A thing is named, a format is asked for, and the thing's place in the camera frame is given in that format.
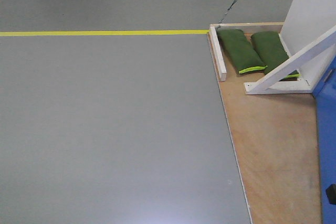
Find green sandbag right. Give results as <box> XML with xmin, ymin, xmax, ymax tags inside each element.
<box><xmin>251</xmin><ymin>31</ymin><xmax>289</xmax><ymax>74</ymax></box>

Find green sandbag left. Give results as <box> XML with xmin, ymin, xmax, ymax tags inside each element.
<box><xmin>217</xmin><ymin>29</ymin><xmax>267</xmax><ymax>74</ymax></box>

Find blue door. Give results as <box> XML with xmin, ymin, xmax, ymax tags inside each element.
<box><xmin>313</xmin><ymin>60</ymin><xmax>335</xmax><ymax>223</ymax></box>

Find white wall panel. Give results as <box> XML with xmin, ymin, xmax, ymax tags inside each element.
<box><xmin>281</xmin><ymin>0</ymin><xmax>335</xmax><ymax>55</ymax></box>

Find white side rail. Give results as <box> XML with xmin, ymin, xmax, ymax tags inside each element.
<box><xmin>208</xmin><ymin>24</ymin><xmax>227</xmax><ymax>82</ymax></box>

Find plywood door platform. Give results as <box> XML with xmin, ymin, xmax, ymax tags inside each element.
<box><xmin>207</xmin><ymin>22</ymin><xmax>323</xmax><ymax>224</ymax></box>

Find white back rail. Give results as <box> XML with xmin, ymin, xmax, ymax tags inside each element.
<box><xmin>209</xmin><ymin>22</ymin><xmax>284</xmax><ymax>34</ymax></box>

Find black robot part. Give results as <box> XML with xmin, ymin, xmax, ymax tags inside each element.
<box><xmin>325</xmin><ymin>184</ymin><xmax>336</xmax><ymax>205</ymax></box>

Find white triangular brace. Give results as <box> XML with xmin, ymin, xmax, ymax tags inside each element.
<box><xmin>244</xmin><ymin>27</ymin><xmax>335</xmax><ymax>95</ymax></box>

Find green sandbag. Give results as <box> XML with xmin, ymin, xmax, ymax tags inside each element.
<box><xmin>251</xmin><ymin>31</ymin><xmax>289</xmax><ymax>74</ymax></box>
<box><xmin>217</xmin><ymin>29</ymin><xmax>267</xmax><ymax>74</ymax></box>

